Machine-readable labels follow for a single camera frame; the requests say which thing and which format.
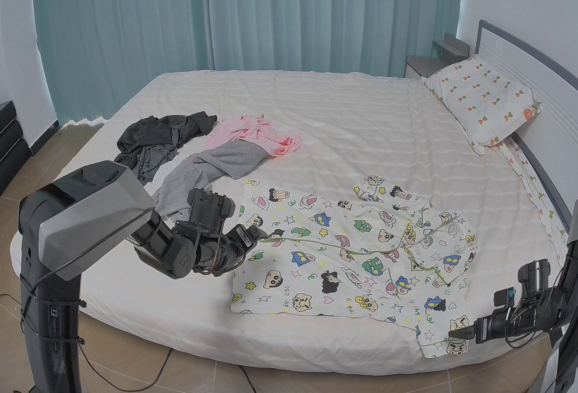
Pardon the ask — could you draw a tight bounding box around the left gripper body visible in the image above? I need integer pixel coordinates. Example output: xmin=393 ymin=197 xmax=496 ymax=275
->
xmin=225 ymin=224 xmax=268 ymax=256

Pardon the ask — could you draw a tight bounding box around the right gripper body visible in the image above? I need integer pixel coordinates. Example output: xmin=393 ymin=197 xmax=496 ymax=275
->
xmin=473 ymin=307 xmax=516 ymax=343

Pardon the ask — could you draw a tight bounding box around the white printed pyjama top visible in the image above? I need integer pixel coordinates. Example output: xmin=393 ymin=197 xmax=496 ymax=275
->
xmin=231 ymin=175 xmax=478 ymax=359

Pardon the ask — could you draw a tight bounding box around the grey knit garment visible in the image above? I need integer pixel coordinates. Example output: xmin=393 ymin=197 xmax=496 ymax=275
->
xmin=151 ymin=141 xmax=267 ymax=221

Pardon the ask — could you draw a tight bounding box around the pink garment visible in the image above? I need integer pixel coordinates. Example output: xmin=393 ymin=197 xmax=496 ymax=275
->
xmin=205 ymin=113 xmax=302 ymax=158

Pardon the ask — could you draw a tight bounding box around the black garment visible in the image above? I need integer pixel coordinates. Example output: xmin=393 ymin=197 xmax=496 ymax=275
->
xmin=115 ymin=110 xmax=219 ymax=183

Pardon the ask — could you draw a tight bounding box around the bed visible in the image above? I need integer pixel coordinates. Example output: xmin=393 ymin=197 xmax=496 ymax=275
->
xmin=11 ymin=19 xmax=578 ymax=376

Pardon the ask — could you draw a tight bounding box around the white printed pillow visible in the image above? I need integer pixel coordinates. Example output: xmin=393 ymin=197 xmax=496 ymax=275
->
xmin=422 ymin=56 xmax=542 ymax=156

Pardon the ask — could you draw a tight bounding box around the blue-green curtain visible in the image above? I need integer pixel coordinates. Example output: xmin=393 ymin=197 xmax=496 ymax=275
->
xmin=34 ymin=0 xmax=466 ymax=126

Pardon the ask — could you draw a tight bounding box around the black chest of drawers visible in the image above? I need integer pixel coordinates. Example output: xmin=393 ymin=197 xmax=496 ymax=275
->
xmin=0 ymin=100 xmax=30 ymax=196

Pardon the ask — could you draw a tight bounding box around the grey bedside table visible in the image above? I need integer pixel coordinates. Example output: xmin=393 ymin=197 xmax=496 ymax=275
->
xmin=406 ymin=32 xmax=471 ymax=79

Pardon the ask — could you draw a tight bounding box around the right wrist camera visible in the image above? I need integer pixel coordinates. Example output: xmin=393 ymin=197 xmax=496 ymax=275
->
xmin=493 ymin=287 xmax=517 ymax=307

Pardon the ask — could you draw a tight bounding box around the black cable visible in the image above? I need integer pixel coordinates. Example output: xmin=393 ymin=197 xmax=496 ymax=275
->
xmin=80 ymin=346 xmax=173 ymax=393
xmin=20 ymin=208 xmax=154 ymax=329

